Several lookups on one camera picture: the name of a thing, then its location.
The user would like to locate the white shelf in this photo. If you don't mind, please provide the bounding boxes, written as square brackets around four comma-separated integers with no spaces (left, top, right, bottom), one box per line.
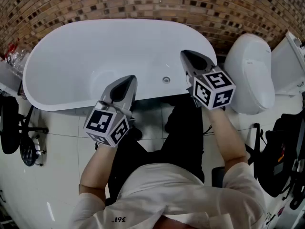
[0,63,24,93]

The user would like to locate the person's black shoe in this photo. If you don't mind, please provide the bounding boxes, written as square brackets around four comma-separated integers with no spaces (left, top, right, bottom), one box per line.
[164,118,178,135]
[130,125,143,142]

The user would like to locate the white oval bathtub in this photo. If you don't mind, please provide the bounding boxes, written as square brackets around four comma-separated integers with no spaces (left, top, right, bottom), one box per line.
[22,19,218,112]

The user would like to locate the person's white shirt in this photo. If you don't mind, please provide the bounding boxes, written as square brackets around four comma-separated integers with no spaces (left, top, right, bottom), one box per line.
[68,162,267,229]

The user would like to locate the black round mesh stool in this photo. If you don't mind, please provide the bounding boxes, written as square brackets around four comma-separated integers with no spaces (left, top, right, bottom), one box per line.
[20,135,47,167]

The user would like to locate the clear plastic bag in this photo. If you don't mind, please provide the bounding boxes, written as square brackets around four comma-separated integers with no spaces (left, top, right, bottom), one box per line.
[4,49,31,77]

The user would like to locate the person's right forearm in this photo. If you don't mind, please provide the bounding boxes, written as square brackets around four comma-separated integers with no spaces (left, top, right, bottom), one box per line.
[208,108,248,169]

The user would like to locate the white toilet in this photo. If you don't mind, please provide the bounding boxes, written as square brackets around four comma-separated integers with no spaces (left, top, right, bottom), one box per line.
[224,33,276,115]

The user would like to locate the person's left forearm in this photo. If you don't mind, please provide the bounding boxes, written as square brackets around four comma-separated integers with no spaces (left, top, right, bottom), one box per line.
[79,142,120,197]

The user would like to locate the black bag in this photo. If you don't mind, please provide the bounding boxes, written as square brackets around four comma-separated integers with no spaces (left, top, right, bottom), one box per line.
[258,112,305,198]

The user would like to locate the person's left black shoe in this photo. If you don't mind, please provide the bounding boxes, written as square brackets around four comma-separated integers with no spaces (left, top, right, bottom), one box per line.
[130,125,143,142]

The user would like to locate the red ribbon item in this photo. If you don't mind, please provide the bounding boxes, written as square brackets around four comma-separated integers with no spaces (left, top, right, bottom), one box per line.
[6,42,20,58]

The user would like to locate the person's black trousers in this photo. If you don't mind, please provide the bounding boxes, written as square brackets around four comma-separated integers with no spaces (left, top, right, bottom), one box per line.
[104,99,205,206]

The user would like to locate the person's right black shoe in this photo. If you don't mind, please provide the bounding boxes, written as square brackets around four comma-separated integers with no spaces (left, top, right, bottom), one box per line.
[164,118,178,135]

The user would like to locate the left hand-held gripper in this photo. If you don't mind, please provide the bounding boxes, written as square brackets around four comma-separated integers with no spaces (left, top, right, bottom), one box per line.
[83,75,139,148]

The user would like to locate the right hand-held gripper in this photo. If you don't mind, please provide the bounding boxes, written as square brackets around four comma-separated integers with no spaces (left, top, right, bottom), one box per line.
[180,50,237,111]

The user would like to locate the white cabinet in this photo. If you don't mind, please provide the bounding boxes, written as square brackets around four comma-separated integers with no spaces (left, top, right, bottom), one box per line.
[270,31,305,97]

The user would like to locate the black office chair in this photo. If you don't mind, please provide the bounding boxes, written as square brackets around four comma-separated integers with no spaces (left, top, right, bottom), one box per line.
[0,95,50,155]

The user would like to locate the black star base chair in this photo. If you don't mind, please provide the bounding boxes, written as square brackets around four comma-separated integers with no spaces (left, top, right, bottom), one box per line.
[246,123,265,179]

